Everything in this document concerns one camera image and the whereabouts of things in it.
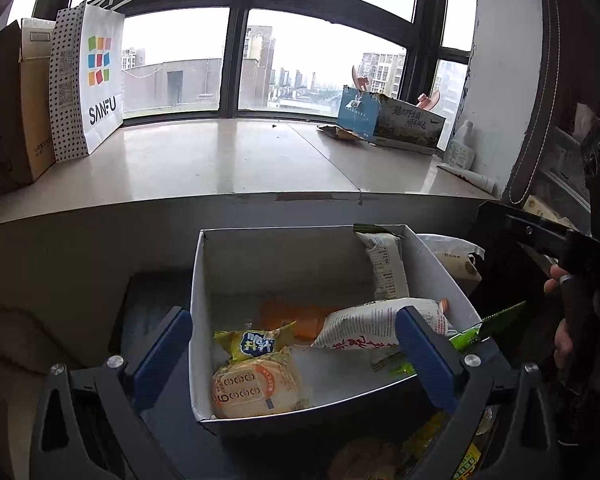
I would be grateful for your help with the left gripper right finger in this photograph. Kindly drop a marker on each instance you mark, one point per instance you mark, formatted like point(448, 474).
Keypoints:
point(521, 444)

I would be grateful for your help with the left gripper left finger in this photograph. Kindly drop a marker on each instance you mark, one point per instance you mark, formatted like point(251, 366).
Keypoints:
point(88, 423)

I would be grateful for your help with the green snack bar packet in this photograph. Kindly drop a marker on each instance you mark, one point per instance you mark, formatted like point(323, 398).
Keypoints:
point(490, 326)

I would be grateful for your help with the white red-print snack bag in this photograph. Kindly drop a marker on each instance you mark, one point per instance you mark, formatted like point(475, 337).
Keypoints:
point(373, 325)

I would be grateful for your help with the tall beige snack bag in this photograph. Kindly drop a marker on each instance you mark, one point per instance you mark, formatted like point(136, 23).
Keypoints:
point(383, 248)

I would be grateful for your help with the yellow potato chips bag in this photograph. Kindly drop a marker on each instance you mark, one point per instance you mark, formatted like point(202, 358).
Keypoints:
point(250, 343)

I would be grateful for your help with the person's right hand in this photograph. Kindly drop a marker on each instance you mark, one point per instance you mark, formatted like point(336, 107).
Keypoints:
point(563, 344)

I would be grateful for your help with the plastic drawer organizer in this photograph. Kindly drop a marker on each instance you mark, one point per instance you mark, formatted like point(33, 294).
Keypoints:
point(559, 191)

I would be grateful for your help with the beige tissue pack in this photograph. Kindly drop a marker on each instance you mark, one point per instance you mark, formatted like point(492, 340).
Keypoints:
point(458, 256)

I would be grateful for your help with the white tube on sill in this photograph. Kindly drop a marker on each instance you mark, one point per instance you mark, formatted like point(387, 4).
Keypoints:
point(478, 180)

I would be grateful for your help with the orange snack packet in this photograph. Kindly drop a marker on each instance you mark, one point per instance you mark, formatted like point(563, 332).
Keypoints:
point(307, 319)

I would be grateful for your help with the white plastic bottle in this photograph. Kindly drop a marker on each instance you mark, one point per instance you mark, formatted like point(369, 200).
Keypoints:
point(460, 151)

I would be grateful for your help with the round rice cracker pack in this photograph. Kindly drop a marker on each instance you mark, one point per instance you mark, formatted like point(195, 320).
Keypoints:
point(267, 385)

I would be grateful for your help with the white cardboard storage box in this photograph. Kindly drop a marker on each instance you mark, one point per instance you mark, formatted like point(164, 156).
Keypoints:
point(236, 271)

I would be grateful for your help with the printed tissue box on sill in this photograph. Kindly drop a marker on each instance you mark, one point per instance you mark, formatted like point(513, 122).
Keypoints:
point(389, 122)

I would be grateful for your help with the brown wrapper on sill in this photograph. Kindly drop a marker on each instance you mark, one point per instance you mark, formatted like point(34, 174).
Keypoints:
point(341, 134)

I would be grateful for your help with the brown cardboard box on sill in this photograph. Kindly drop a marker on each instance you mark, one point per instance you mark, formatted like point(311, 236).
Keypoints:
point(26, 145)

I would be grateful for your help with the white SANFU shopping bag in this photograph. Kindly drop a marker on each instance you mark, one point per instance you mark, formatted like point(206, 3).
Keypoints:
point(85, 90)

